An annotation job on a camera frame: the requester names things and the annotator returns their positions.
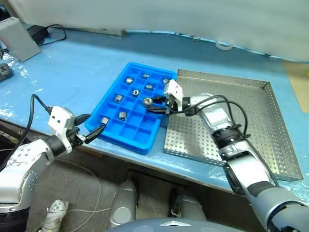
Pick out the black adapter cable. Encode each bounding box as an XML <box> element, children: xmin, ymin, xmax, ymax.
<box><xmin>40</xmin><ymin>23</ymin><xmax>67</xmax><ymax>46</ymax></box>

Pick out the blue compartment tray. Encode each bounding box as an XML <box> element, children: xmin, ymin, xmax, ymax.
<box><xmin>84</xmin><ymin>62</ymin><xmax>177</xmax><ymax>155</ymax></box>

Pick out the grey right robot leg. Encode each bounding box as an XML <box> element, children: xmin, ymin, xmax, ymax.
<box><xmin>170</xmin><ymin>188</ymin><xmax>207</xmax><ymax>222</ymax></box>

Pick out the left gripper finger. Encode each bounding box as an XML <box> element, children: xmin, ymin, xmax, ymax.
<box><xmin>84</xmin><ymin>124</ymin><xmax>106</xmax><ymax>144</ymax></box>
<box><xmin>73</xmin><ymin>114</ymin><xmax>91</xmax><ymax>126</ymax></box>

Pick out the white patterned shoe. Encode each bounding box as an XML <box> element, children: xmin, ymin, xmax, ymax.
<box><xmin>40</xmin><ymin>199</ymin><xmax>70</xmax><ymax>232</ymax></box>

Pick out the grey left robot leg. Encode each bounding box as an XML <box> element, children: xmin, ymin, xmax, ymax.
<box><xmin>108</xmin><ymin>180</ymin><xmax>140</xmax><ymax>229</ymax></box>

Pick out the black power socket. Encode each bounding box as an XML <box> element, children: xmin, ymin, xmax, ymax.
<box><xmin>0</xmin><ymin>62</ymin><xmax>13</xmax><ymax>83</ymax></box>

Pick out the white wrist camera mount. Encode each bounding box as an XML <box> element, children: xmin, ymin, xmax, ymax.
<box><xmin>163</xmin><ymin>79</ymin><xmax>184</xmax><ymax>111</ymax></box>
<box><xmin>47</xmin><ymin>105</ymin><xmax>77</xmax><ymax>153</ymax></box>

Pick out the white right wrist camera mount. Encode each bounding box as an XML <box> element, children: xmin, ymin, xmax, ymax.
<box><xmin>163</xmin><ymin>79</ymin><xmax>184</xmax><ymax>111</ymax></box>

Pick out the perforated metal tray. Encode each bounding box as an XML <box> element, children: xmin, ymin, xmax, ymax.
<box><xmin>163</xmin><ymin>69</ymin><xmax>304</xmax><ymax>181</ymax></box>

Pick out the grey robot torso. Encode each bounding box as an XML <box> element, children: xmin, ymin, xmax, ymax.
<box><xmin>103</xmin><ymin>217</ymin><xmax>244</xmax><ymax>232</ymax></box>

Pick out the black power adapter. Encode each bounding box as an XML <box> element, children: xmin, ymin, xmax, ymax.
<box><xmin>26</xmin><ymin>25</ymin><xmax>50</xmax><ymax>45</ymax></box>

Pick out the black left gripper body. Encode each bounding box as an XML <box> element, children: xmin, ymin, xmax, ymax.
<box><xmin>66</xmin><ymin>127</ymin><xmax>88</xmax><ymax>148</ymax></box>

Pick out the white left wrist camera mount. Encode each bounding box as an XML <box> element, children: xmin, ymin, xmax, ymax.
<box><xmin>47</xmin><ymin>105</ymin><xmax>77</xmax><ymax>153</ymax></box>

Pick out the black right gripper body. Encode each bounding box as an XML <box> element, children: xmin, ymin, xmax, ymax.
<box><xmin>165</xmin><ymin>95</ymin><xmax>181</xmax><ymax>115</ymax></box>

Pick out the brown cardboard sheet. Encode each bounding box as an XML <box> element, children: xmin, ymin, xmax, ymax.
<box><xmin>283</xmin><ymin>61</ymin><xmax>309</xmax><ymax>113</ymax></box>

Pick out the thin white floor cable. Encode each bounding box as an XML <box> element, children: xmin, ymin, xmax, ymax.
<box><xmin>56</xmin><ymin>157</ymin><xmax>102</xmax><ymax>214</ymax></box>

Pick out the white tape roll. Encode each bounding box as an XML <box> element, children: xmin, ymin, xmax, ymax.
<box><xmin>216</xmin><ymin>41</ymin><xmax>234</xmax><ymax>51</ymax></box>

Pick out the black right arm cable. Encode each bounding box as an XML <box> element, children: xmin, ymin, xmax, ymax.
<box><xmin>169</xmin><ymin>94</ymin><xmax>281</xmax><ymax>187</ymax></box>

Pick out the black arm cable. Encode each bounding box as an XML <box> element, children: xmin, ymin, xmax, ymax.
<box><xmin>169</xmin><ymin>94</ymin><xmax>281</xmax><ymax>187</ymax></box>
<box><xmin>0</xmin><ymin>93</ymin><xmax>53</xmax><ymax>170</ymax></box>

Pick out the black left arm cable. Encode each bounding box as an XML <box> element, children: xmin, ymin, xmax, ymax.
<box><xmin>0</xmin><ymin>93</ymin><xmax>53</xmax><ymax>170</ymax></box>

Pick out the grey metal box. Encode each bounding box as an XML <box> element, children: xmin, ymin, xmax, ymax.
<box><xmin>0</xmin><ymin>16</ymin><xmax>41</xmax><ymax>62</ymax></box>

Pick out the grey robot leg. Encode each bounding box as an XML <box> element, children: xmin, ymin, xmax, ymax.
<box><xmin>170</xmin><ymin>188</ymin><xmax>207</xmax><ymax>222</ymax></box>
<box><xmin>108</xmin><ymin>180</ymin><xmax>140</xmax><ymax>229</ymax></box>

